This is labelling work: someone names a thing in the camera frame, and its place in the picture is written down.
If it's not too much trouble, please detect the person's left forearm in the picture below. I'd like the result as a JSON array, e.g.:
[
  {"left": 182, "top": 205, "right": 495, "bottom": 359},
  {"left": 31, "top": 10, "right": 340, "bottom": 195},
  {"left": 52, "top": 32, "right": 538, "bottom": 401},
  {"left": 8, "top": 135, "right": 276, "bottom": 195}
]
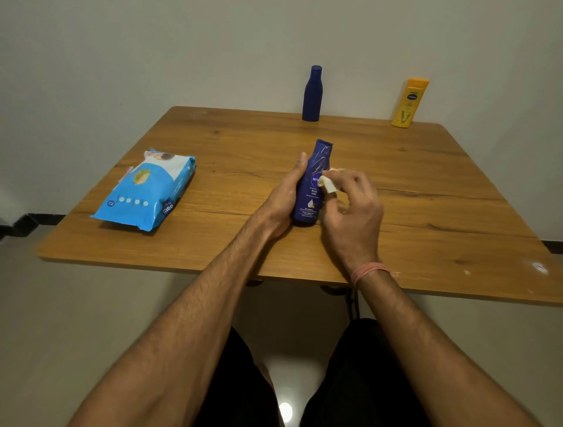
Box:
[{"left": 67, "top": 215, "right": 276, "bottom": 427}]

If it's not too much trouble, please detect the blue wet wipes pack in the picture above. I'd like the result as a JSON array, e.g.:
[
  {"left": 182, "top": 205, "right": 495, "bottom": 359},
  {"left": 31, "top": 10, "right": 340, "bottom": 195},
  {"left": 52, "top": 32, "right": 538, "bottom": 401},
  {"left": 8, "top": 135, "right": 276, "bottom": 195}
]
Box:
[{"left": 89, "top": 148, "right": 197, "bottom": 233}]

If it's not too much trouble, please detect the black baseboard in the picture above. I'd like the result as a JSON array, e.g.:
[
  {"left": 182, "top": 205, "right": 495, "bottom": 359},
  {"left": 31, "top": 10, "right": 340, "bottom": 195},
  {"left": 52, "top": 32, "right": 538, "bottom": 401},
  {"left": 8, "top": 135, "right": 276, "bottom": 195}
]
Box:
[{"left": 0, "top": 212, "right": 67, "bottom": 242}]

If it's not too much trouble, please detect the yellow bottle orange cap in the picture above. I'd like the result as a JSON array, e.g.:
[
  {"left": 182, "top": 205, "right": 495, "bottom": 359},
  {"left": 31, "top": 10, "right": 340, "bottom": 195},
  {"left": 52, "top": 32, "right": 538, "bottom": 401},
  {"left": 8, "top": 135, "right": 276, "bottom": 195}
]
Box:
[{"left": 390, "top": 77, "right": 431, "bottom": 129}]

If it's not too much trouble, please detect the pink thread wristband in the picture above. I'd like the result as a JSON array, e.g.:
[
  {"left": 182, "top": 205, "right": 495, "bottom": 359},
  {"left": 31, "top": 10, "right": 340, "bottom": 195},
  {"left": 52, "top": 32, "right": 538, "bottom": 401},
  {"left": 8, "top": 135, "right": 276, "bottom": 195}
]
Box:
[{"left": 350, "top": 262, "right": 402, "bottom": 289}]

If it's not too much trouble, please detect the person's right hand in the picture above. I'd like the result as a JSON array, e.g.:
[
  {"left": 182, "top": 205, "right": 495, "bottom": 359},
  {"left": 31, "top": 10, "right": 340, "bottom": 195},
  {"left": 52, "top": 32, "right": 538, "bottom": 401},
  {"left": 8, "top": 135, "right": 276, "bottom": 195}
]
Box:
[{"left": 319, "top": 168, "right": 386, "bottom": 281}]

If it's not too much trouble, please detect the dark blue striped bottle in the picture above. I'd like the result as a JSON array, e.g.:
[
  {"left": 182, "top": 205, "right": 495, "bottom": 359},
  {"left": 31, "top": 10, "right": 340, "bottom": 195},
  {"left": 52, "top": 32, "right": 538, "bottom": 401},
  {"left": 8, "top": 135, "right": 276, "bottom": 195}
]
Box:
[{"left": 301, "top": 65, "right": 324, "bottom": 123}]

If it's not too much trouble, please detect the person's left hand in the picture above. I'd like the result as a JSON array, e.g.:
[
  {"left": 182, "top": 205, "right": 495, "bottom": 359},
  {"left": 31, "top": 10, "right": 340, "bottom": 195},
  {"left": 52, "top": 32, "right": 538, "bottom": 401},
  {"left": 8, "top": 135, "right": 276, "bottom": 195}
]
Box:
[{"left": 256, "top": 152, "right": 308, "bottom": 242}]

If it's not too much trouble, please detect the white wet wipe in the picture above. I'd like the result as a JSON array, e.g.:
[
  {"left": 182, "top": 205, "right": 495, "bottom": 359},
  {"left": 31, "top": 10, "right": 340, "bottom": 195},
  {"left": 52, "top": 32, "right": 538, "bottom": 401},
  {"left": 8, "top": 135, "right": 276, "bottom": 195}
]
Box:
[{"left": 317, "top": 167, "right": 347, "bottom": 195}]

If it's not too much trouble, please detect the person's right forearm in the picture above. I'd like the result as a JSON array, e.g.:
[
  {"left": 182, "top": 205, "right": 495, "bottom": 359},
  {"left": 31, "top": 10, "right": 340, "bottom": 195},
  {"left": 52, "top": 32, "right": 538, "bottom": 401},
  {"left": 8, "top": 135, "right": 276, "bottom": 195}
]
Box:
[{"left": 356, "top": 272, "right": 544, "bottom": 427}]

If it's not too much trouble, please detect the wooden table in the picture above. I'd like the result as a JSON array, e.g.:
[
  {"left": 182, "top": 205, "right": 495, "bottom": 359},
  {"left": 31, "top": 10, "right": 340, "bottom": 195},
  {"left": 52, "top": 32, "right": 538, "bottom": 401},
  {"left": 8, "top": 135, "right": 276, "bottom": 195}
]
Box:
[{"left": 36, "top": 105, "right": 563, "bottom": 306}]

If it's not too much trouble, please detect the dark blue bottle white print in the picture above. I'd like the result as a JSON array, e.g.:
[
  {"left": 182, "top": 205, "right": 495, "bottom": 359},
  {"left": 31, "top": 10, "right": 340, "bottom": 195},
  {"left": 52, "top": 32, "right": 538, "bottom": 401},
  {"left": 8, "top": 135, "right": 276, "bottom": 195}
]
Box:
[{"left": 293, "top": 138, "right": 334, "bottom": 225}]

